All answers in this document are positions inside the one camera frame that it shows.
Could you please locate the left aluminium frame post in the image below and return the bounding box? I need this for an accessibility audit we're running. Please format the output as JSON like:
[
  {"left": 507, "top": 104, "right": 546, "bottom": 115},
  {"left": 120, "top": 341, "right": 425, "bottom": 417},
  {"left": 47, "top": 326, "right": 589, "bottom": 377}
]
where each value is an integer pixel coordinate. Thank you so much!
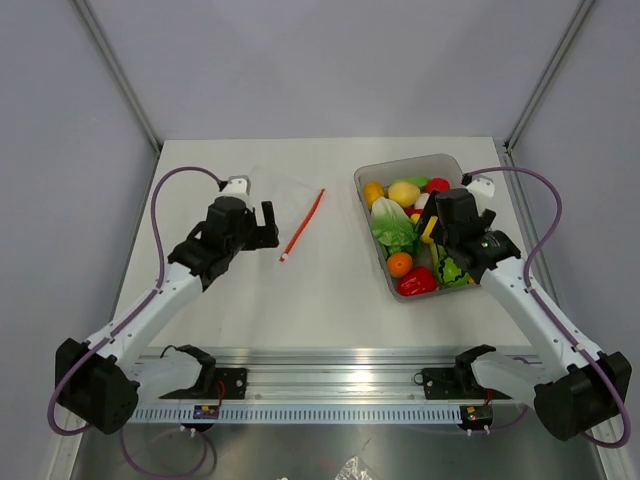
[{"left": 76, "top": 0, "right": 163, "bottom": 157}]

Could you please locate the toy green cucumber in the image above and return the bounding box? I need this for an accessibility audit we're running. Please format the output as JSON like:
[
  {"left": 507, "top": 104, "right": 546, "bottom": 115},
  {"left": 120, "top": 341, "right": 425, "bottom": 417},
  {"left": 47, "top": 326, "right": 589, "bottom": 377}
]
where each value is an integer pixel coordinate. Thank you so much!
[{"left": 393, "top": 176, "right": 431, "bottom": 191}]

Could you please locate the toy yellow potato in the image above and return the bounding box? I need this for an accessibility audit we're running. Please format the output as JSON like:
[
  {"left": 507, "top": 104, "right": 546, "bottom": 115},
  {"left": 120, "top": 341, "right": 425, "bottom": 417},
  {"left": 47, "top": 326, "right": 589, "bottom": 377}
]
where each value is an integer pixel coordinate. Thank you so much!
[{"left": 363, "top": 181, "right": 385, "bottom": 210}]

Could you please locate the toy red bell pepper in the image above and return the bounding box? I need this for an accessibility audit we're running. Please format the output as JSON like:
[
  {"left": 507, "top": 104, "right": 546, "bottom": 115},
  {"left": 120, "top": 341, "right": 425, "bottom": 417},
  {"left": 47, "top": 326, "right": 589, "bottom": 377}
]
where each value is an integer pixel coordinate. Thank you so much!
[{"left": 396, "top": 266, "right": 438, "bottom": 297}]

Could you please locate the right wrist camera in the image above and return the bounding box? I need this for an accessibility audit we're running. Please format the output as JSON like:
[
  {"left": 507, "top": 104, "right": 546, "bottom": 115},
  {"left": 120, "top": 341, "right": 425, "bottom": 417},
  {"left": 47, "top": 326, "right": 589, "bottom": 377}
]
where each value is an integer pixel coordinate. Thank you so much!
[{"left": 461, "top": 173, "right": 496, "bottom": 199}]

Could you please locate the toy yellow lemon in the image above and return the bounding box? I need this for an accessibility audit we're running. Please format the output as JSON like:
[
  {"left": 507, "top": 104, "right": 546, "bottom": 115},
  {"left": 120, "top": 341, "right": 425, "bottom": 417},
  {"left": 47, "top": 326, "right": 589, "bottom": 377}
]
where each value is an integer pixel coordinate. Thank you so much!
[{"left": 388, "top": 181, "right": 421, "bottom": 208}]

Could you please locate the aluminium mounting rail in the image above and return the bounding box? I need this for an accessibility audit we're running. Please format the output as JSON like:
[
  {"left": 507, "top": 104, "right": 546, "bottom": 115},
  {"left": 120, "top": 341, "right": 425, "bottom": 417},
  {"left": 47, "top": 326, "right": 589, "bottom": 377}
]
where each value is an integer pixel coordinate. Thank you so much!
[{"left": 205, "top": 346, "right": 467, "bottom": 405}]

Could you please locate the aluminium frame post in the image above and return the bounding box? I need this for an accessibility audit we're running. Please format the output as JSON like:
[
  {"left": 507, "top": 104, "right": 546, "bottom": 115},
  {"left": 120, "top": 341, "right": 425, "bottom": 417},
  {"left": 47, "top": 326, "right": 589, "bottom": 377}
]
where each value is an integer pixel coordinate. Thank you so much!
[
  {"left": 76, "top": 0, "right": 163, "bottom": 157},
  {"left": 503, "top": 0, "right": 597, "bottom": 155}
]

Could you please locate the toy green watermelon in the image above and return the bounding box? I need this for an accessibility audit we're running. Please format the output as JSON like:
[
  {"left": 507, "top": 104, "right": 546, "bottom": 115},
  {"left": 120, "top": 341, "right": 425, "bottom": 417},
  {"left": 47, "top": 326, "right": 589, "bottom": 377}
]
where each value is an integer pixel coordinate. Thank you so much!
[{"left": 435, "top": 246, "right": 474, "bottom": 289}]

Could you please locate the grey plastic food bin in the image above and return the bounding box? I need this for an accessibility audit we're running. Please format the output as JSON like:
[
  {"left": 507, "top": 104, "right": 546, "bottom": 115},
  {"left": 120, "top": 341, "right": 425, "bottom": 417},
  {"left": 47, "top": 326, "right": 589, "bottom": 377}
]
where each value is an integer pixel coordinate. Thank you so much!
[{"left": 354, "top": 153, "right": 474, "bottom": 301}]

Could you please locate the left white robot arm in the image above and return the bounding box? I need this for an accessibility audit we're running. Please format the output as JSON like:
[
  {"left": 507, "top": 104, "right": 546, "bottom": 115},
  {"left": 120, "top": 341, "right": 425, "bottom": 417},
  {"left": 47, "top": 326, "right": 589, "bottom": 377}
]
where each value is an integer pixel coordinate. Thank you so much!
[{"left": 47, "top": 196, "right": 279, "bottom": 435}]

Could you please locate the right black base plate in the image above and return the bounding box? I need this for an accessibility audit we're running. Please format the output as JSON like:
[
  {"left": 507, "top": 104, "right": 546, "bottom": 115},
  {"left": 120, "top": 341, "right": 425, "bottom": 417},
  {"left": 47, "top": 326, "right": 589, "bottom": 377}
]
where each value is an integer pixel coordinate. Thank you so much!
[{"left": 414, "top": 367, "right": 510, "bottom": 401}]

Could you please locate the clear zip top bag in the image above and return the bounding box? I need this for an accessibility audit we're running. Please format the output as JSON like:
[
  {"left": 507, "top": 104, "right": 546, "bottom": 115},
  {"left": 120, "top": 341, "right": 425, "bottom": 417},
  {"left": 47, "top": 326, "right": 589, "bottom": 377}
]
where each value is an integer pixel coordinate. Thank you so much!
[{"left": 249, "top": 166, "right": 324, "bottom": 263}]

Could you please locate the toy napa cabbage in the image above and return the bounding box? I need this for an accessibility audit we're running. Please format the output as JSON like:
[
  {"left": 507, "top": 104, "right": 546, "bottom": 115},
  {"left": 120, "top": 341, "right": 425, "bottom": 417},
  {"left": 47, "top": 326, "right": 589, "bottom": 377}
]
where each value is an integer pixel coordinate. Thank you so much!
[{"left": 371, "top": 197, "right": 422, "bottom": 259}]

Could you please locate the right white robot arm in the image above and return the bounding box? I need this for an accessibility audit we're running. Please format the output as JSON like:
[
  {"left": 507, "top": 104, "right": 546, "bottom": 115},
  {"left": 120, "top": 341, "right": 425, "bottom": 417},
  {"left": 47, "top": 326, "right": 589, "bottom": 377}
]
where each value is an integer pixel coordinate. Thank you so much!
[{"left": 417, "top": 188, "right": 632, "bottom": 448}]

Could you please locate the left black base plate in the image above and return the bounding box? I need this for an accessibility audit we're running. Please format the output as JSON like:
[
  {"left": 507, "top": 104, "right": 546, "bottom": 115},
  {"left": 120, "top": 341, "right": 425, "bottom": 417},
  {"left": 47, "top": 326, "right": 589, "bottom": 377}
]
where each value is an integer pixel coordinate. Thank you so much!
[{"left": 161, "top": 367, "right": 248, "bottom": 401}]

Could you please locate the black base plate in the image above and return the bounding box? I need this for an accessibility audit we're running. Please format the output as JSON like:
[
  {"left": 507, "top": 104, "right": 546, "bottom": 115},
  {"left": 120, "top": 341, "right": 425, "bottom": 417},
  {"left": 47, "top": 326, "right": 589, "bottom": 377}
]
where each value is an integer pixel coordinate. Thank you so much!
[
  {"left": 414, "top": 367, "right": 510, "bottom": 401},
  {"left": 161, "top": 367, "right": 248, "bottom": 401}
]

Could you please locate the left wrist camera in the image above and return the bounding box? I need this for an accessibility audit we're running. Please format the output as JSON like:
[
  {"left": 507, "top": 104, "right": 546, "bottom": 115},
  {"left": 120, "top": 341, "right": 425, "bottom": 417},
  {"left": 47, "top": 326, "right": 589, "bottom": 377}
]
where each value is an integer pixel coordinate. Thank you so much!
[{"left": 219, "top": 176, "right": 251, "bottom": 203}]

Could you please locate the crumpled clear plastic wrap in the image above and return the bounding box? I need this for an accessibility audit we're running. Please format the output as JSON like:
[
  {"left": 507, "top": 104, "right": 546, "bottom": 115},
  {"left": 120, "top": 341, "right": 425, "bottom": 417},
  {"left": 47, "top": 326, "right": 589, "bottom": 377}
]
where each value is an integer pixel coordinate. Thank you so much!
[{"left": 334, "top": 455, "right": 378, "bottom": 480}]

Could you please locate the white slotted cable duct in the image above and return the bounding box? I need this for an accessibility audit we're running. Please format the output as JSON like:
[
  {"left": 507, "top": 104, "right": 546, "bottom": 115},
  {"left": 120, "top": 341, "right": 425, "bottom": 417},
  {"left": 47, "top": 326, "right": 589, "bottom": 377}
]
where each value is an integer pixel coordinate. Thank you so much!
[{"left": 130, "top": 404, "right": 462, "bottom": 425}]

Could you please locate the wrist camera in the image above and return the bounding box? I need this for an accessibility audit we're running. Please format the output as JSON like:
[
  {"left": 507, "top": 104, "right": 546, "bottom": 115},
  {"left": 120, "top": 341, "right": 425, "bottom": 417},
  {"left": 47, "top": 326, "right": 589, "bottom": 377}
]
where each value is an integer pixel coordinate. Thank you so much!
[
  {"left": 461, "top": 173, "right": 496, "bottom": 199},
  {"left": 219, "top": 176, "right": 251, "bottom": 203}
]

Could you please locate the right aluminium frame post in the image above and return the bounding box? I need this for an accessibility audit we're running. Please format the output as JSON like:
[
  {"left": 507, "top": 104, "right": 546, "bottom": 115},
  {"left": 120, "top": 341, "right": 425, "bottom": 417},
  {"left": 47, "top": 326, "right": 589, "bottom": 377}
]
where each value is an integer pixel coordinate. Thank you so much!
[{"left": 503, "top": 0, "right": 597, "bottom": 155}]

